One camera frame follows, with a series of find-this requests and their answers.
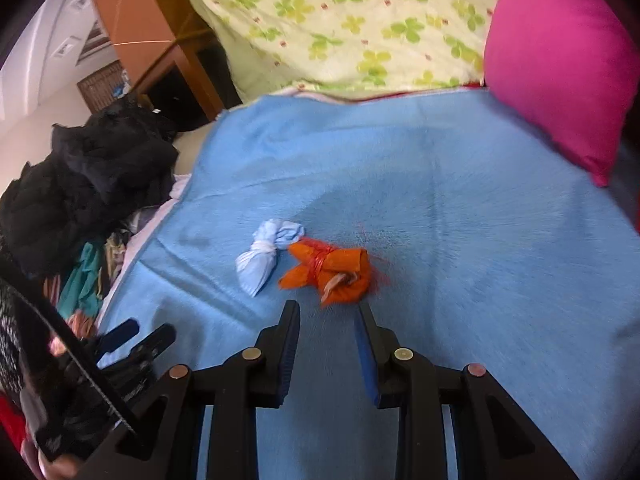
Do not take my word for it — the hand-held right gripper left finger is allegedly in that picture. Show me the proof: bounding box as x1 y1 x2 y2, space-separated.
80 300 302 480

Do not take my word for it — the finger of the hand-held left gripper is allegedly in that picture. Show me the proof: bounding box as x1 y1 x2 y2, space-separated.
107 323 177 391
95 319 139 358

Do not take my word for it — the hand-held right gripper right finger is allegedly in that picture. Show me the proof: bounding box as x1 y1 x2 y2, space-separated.
352 302 581 480

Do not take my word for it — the orange bundle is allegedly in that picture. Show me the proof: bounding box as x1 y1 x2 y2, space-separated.
277 240 391 311

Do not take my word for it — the person's left forearm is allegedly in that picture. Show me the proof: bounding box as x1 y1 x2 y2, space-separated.
0 280 23 396

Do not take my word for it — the person's left hand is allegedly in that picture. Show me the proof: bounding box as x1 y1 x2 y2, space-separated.
22 440 81 480

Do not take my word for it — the red garment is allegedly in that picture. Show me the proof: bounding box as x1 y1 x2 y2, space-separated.
0 395 26 456

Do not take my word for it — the teal cloth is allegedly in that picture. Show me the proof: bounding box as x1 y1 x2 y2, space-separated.
57 242 108 321

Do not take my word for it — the patterned cloth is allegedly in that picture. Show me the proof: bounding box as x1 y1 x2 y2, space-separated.
105 230 133 286

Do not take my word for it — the light blue tied bundle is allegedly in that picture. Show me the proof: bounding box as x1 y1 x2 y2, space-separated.
235 218 306 298

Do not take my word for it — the black clothing pile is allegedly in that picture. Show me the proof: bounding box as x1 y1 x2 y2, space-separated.
0 95 181 276

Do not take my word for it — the light blue blanket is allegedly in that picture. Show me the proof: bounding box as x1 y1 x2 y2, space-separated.
95 87 640 480

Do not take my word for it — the brown wicker basket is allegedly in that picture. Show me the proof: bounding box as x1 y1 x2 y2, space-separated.
76 60 126 113

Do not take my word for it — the white panelled door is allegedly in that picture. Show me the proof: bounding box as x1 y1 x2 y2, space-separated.
0 0 113 121

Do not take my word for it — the brown wooden cabinet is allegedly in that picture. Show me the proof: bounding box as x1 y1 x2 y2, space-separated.
82 0 226 123

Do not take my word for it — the green floral quilt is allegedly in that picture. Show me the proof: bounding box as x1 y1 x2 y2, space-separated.
185 0 511 103

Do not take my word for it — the pink pillow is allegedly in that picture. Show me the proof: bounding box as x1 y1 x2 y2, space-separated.
482 0 636 188

